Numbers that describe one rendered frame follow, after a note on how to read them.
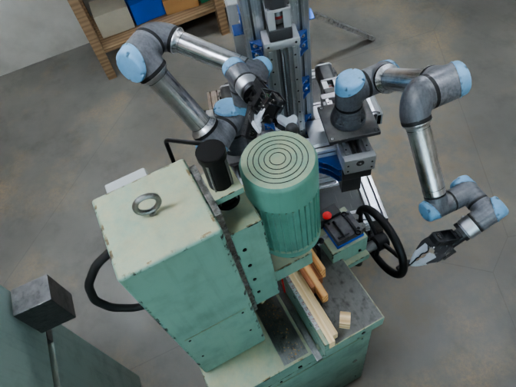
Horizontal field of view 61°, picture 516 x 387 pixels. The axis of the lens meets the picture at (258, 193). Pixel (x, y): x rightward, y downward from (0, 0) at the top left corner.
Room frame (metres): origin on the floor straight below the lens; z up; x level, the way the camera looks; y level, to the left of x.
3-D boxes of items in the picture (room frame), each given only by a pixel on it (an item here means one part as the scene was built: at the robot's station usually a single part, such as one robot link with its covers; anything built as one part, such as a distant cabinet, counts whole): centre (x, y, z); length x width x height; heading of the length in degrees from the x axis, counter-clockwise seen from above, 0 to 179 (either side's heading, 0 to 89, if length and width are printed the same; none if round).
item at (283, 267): (0.61, -0.04, 1.03); 0.14 x 0.07 x 0.09; 106
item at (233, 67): (1.13, -0.03, 1.34); 0.11 x 0.08 x 0.09; 16
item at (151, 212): (0.54, 0.22, 1.55); 0.06 x 0.02 x 0.07; 106
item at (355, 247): (0.71, -0.23, 0.91); 0.15 x 0.14 x 0.09; 16
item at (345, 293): (0.69, -0.15, 0.87); 0.61 x 0.30 x 0.06; 16
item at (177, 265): (0.54, 0.22, 1.16); 0.22 x 0.22 x 0.72; 16
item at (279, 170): (0.62, -0.06, 1.35); 0.18 x 0.18 x 0.31
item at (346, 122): (1.32, -0.46, 0.87); 0.15 x 0.15 x 0.10
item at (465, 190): (0.77, -0.70, 0.90); 0.11 x 0.11 x 0.08; 13
